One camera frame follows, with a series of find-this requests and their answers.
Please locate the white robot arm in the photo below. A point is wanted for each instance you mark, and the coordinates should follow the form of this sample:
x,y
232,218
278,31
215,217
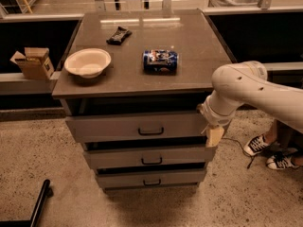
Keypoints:
x,y
247,83

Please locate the black snack wrapper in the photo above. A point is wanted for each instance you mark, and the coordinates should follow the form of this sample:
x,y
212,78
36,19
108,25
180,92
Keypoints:
x,y
119,36

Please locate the black white sneaker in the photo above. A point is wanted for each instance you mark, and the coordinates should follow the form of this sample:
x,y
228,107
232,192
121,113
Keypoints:
x,y
257,145
281,161

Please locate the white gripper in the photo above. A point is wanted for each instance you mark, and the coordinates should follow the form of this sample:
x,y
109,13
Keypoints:
x,y
210,115

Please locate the grey bottom drawer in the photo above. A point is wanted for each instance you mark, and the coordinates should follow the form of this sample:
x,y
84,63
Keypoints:
x,y
154,178

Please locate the white paper bowl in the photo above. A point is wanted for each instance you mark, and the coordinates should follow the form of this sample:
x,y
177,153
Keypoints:
x,y
88,63

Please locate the grey drawer cabinet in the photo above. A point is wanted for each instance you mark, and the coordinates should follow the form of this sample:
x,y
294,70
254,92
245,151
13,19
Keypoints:
x,y
126,88

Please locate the grey top drawer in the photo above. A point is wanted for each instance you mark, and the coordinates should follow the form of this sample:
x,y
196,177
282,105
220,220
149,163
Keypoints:
x,y
135,126

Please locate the black metal bar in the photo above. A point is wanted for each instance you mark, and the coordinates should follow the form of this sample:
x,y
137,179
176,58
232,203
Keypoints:
x,y
46,192

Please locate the grey middle drawer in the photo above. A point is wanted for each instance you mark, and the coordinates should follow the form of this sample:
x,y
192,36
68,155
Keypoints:
x,y
129,157

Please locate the grey drawer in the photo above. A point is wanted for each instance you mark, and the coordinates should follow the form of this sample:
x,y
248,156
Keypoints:
x,y
135,126
154,178
129,157

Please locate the person in yellow shorts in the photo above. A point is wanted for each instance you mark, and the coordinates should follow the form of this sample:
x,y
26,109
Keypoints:
x,y
285,136

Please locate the open cardboard box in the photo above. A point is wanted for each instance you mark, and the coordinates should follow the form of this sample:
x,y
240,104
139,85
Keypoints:
x,y
34,63

